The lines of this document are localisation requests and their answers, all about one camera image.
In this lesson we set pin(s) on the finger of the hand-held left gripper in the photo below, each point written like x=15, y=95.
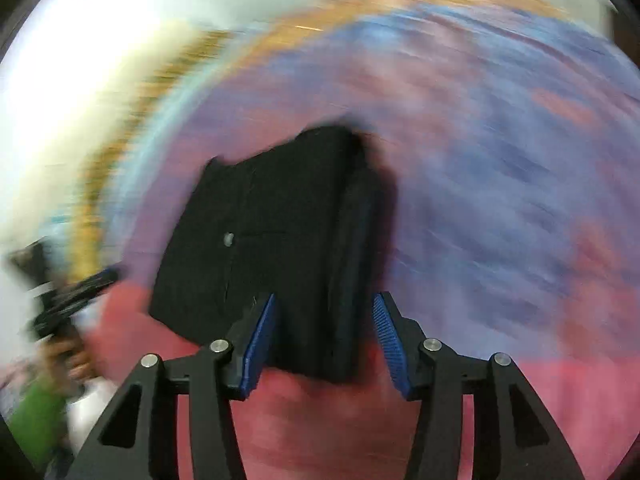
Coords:
x=97, y=282

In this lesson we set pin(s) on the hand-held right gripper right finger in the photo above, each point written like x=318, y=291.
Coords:
x=390, y=347

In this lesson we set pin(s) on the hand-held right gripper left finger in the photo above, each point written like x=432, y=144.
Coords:
x=257, y=347

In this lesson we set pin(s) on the black pants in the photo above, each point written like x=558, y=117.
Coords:
x=280, y=220

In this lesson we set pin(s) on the person's left forearm green sleeve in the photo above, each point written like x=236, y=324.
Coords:
x=40, y=420

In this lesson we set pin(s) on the person's left hand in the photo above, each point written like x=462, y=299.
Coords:
x=70, y=360

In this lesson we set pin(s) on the colourful printed blanket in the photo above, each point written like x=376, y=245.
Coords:
x=500, y=160

